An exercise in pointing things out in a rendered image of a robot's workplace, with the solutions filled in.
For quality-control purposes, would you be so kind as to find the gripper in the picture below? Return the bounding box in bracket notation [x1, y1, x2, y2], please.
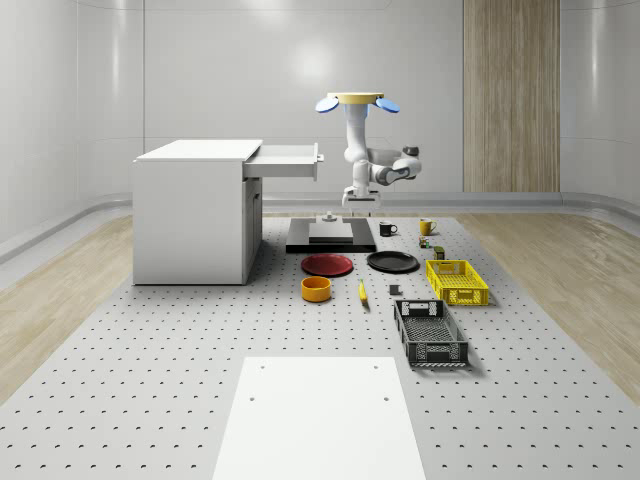
[341, 185, 383, 218]

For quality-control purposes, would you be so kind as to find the black stove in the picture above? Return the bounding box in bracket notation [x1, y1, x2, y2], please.
[285, 211, 377, 254]

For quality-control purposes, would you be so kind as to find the black plate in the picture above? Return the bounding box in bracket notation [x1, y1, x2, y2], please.
[366, 250, 421, 274]

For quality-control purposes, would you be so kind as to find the red plate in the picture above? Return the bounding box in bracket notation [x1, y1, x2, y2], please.
[300, 253, 355, 277]

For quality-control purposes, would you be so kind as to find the white drawer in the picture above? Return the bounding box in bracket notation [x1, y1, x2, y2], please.
[242, 142, 325, 183]

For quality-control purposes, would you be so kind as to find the yellow bowl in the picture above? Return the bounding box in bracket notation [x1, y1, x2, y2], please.
[300, 276, 333, 303]

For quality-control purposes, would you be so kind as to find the yellow basket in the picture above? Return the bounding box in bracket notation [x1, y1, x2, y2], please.
[425, 259, 490, 307]

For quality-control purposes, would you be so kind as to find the white cabinet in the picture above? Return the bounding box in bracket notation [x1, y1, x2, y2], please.
[132, 139, 265, 286]

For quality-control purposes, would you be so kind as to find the dark grey basket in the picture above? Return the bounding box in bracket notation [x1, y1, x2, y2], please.
[393, 298, 471, 370]

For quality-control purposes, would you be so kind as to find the white board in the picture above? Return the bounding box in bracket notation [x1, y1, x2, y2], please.
[211, 356, 428, 480]

